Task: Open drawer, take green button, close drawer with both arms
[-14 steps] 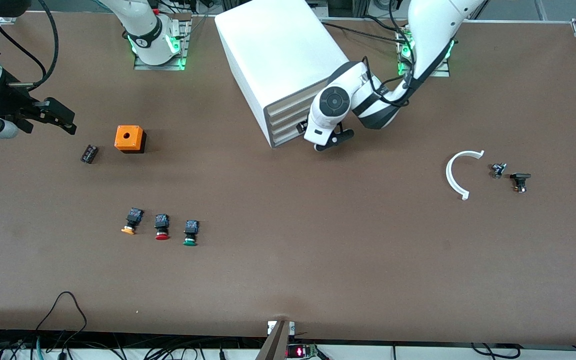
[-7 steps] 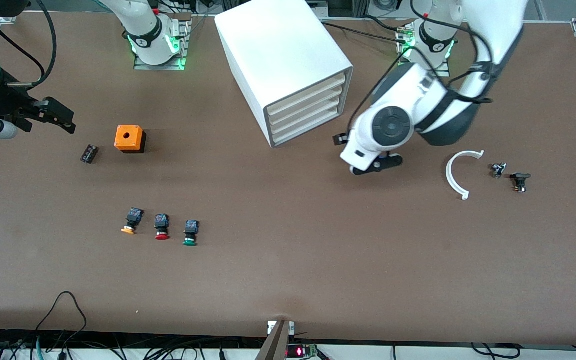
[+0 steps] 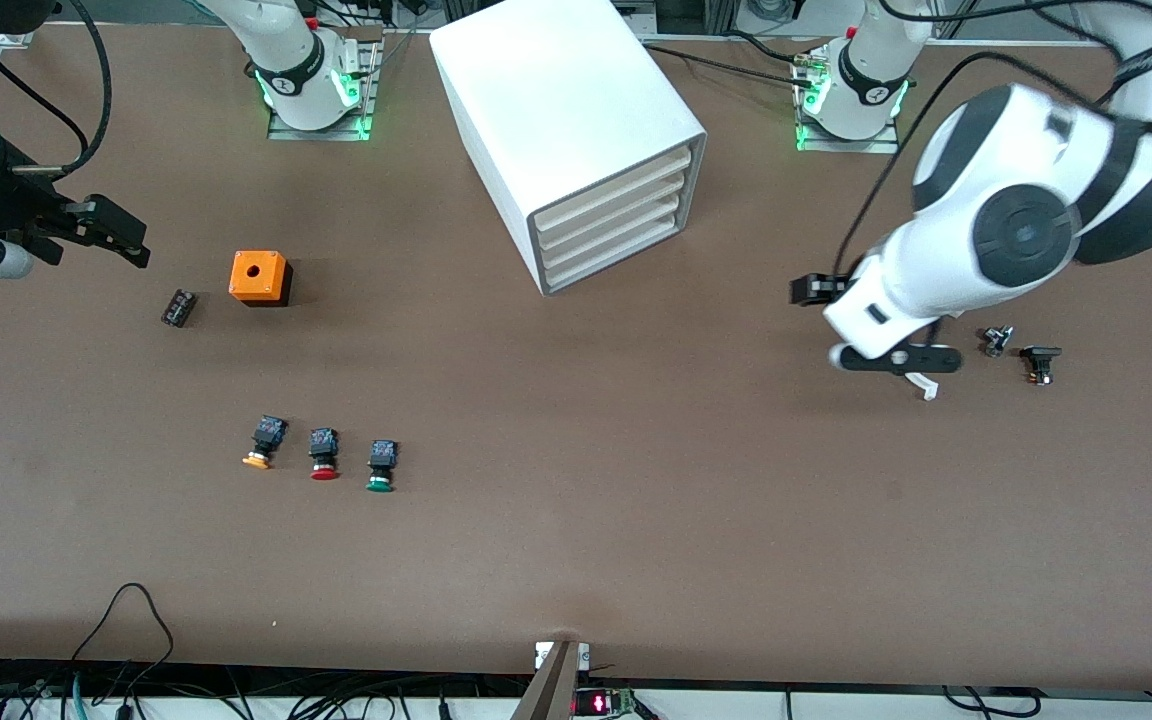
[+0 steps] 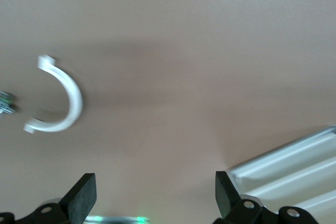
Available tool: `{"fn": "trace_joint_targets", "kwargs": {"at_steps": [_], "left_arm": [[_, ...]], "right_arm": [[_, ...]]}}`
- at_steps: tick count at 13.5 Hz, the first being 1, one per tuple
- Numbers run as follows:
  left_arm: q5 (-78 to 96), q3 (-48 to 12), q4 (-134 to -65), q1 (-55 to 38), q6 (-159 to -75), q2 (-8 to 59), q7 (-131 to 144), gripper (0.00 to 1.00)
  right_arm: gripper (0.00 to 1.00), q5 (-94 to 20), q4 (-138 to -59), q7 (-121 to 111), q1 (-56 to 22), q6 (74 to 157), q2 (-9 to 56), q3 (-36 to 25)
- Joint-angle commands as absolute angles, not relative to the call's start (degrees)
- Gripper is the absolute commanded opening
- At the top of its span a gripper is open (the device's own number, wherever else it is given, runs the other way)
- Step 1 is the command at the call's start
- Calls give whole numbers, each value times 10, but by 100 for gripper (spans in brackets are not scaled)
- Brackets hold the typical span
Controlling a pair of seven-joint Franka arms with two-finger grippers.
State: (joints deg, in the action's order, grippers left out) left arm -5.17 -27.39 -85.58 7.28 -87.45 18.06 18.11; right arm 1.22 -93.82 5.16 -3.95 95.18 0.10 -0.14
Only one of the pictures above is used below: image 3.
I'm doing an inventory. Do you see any cream plastic drawer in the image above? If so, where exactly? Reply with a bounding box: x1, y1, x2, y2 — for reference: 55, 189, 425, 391
546, 214, 685, 288
536, 146, 693, 227
543, 192, 687, 267
539, 170, 690, 247

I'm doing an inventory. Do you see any green mushroom push button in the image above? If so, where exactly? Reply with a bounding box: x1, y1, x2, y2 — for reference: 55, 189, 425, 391
365, 438, 399, 494

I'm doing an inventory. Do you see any yellow mushroom push button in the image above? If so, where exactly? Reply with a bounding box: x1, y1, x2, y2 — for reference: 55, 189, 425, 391
242, 415, 288, 471

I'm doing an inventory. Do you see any red mushroom push button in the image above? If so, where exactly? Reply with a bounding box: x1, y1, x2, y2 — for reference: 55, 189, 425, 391
308, 428, 341, 482

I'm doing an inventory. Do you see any white drawer cabinet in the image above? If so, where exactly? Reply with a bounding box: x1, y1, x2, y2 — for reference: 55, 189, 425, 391
429, 0, 709, 297

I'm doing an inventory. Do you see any orange box with hole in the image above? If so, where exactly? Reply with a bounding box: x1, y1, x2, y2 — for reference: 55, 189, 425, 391
228, 250, 294, 308

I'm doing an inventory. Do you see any circuit board with red light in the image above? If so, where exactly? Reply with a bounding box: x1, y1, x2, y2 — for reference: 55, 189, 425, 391
574, 688, 637, 717

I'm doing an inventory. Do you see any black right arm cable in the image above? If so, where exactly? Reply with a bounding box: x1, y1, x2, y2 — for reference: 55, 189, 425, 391
0, 0, 113, 181

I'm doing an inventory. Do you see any small black switch component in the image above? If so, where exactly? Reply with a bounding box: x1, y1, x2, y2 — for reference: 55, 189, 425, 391
1021, 345, 1064, 387

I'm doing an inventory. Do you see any black cable across table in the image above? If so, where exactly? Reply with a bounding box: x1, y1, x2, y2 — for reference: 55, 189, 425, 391
641, 30, 827, 89

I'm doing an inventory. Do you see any thin black looped cable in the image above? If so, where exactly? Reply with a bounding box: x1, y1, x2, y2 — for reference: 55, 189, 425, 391
71, 583, 175, 691

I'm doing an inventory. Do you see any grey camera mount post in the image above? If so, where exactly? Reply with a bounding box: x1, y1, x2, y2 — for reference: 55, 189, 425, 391
511, 640, 592, 720

